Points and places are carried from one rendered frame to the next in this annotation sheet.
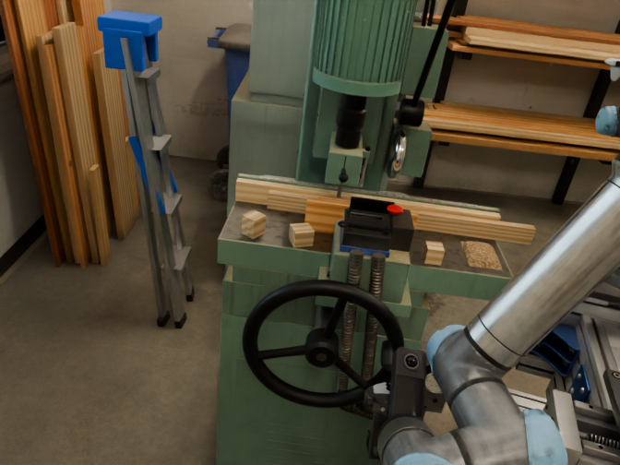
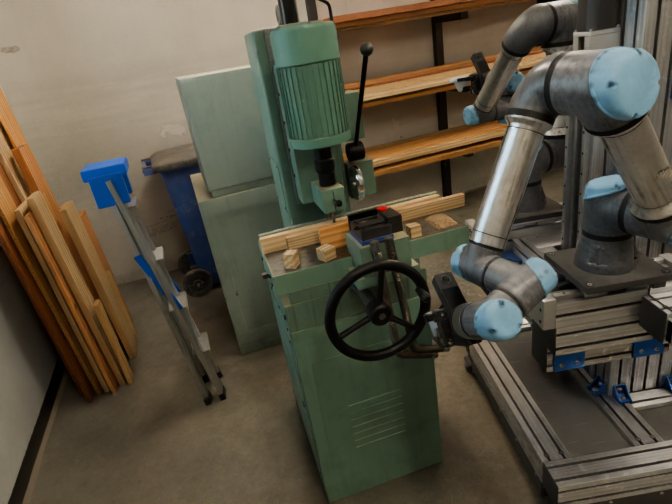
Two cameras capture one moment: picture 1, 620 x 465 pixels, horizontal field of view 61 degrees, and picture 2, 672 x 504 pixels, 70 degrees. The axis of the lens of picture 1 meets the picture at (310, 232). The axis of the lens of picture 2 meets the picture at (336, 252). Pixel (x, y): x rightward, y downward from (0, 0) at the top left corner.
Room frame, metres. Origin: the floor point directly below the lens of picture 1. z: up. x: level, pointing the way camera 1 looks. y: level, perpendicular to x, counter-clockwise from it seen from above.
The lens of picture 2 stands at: (-0.29, 0.27, 1.46)
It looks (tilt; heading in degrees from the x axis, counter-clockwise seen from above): 24 degrees down; 347
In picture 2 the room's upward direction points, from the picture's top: 10 degrees counter-clockwise
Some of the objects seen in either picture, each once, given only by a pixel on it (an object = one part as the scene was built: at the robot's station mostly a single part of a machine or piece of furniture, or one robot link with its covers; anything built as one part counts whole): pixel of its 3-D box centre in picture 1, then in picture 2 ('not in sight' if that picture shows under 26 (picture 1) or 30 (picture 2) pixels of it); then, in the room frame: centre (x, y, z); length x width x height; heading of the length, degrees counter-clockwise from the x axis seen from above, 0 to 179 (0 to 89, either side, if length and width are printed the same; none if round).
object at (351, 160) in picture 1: (344, 160); (329, 196); (1.08, -0.06, 1.03); 0.14 x 0.07 x 0.09; 179
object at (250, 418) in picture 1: (311, 358); (349, 357); (1.18, -0.05, 0.36); 0.58 x 0.45 x 0.71; 179
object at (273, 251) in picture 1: (363, 256); (369, 252); (0.95, -0.12, 0.87); 0.61 x 0.30 x 0.06; 89
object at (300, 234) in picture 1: (301, 234); (326, 252); (0.92, 0.02, 0.92); 0.04 x 0.04 x 0.03; 24
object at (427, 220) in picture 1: (399, 217); (378, 220); (1.06, -0.20, 0.92); 0.60 x 0.02 x 0.04; 89
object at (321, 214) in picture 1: (359, 220); (357, 230); (0.99, -0.10, 0.94); 0.23 x 0.02 x 0.07; 89
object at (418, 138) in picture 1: (408, 148); (359, 176); (1.24, -0.21, 1.02); 0.09 x 0.07 x 0.12; 89
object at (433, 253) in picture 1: (433, 253); (413, 230); (0.92, -0.25, 0.92); 0.03 x 0.03 x 0.03; 1
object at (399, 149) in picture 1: (396, 154); (356, 182); (1.19, -0.18, 1.02); 0.12 x 0.03 x 0.12; 179
